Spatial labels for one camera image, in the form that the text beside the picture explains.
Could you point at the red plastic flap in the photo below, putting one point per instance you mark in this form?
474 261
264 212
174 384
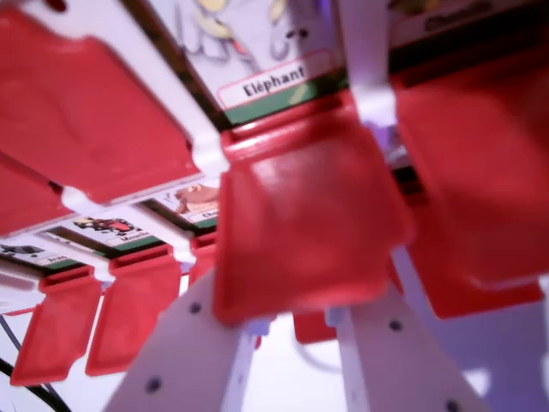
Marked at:
309 223
86 120
472 171
51 335
133 313

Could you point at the elephant picture card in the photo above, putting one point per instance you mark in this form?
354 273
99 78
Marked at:
266 88

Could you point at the red and white game board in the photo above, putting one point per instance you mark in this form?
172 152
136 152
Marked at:
141 56

